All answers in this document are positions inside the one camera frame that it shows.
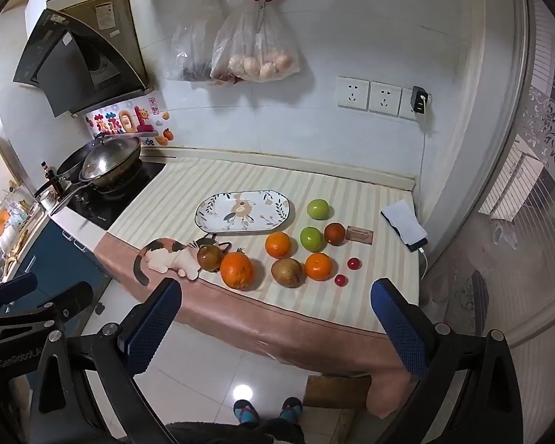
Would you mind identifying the striped tablecloth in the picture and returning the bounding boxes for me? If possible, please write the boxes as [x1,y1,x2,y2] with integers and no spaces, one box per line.
[94,157,421,419]

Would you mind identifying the white wall socket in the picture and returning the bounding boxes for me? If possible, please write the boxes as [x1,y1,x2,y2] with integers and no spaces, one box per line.
[398,87,428,121]
[369,81,402,114]
[336,76,370,111]

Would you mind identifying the white charging cable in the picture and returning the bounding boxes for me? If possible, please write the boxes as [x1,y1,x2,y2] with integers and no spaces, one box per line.
[416,102,434,280]

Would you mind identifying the smartphone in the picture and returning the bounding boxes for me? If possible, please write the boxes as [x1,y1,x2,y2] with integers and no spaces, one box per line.
[381,199,430,253]

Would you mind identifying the large bright orange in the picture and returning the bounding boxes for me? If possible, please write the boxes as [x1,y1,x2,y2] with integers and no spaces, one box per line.
[219,252,254,291]

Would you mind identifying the black charger plug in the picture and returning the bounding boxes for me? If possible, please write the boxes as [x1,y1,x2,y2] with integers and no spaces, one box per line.
[411,86,430,115]

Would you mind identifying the dark reddish orange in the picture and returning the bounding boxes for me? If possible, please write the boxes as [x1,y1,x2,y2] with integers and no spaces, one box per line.
[324,222,347,246]

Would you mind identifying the plastic bag of eggs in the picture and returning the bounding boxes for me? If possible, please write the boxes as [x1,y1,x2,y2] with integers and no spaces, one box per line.
[210,2,303,85]

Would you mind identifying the black frying pan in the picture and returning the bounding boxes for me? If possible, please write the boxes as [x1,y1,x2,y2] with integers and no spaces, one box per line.
[33,145,98,199]

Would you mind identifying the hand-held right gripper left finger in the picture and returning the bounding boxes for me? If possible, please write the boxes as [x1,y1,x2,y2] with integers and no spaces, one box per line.
[28,279,183,444]

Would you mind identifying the calico cat plush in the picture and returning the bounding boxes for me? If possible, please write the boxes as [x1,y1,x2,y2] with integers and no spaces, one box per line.
[133,237,232,286]

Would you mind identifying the steel wok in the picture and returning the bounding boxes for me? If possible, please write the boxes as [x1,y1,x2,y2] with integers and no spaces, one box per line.
[50,136,144,216]

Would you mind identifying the colourful wall sticker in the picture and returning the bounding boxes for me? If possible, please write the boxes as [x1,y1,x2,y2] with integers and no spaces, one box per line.
[85,95,174,146]

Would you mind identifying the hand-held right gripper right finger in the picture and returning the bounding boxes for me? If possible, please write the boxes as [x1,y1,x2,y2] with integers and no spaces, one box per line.
[370,279,523,444]

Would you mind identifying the blue base cabinet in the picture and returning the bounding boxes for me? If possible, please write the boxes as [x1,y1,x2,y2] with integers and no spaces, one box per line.
[2,222,109,334]

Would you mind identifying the small orange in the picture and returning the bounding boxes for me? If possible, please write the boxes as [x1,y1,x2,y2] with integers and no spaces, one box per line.
[265,232,292,259]
[304,252,334,282]

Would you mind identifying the floral frosted glass door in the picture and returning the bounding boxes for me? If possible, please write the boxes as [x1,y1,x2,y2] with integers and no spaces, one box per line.
[520,0,555,186]

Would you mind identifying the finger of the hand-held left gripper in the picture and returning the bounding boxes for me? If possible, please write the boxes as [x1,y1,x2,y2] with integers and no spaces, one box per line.
[0,272,38,308]
[9,281,94,329]

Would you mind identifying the reddish brown apple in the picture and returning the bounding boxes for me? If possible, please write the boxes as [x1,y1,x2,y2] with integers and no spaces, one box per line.
[196,244,225,273]

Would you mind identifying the dark sauce bottle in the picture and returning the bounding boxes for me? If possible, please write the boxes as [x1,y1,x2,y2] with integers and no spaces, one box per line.
[41,161,58,191]

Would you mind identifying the cardboard box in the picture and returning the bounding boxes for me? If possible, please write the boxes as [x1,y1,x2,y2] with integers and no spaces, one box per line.
[303,374,373,410]

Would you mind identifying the person's dark clothing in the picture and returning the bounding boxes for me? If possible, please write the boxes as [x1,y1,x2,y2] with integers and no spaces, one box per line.
[166,418,306,444]

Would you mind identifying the black range hood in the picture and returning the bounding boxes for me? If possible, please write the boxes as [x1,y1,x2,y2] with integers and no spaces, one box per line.
[13,0,154,118]

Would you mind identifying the white radiator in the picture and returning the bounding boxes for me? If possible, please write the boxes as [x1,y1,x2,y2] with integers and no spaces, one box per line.
[478,145,544,220]

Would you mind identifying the plastic bag with dark contents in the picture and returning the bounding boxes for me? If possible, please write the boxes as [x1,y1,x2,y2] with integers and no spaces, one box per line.
[166,0,225,83]

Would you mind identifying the wooden cutting board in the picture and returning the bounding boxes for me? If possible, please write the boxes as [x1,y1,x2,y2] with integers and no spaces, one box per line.
[0,129,28,195]

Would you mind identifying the brown card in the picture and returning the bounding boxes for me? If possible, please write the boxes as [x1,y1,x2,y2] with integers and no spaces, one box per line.
[345,225,374,244]

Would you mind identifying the glass wok lid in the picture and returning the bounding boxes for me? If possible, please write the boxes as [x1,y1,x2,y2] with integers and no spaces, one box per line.
[80,134,142,181]

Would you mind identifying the green apple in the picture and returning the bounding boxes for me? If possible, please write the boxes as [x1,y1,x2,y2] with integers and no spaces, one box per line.
[306,199,330,221]
[300,226,326,252]

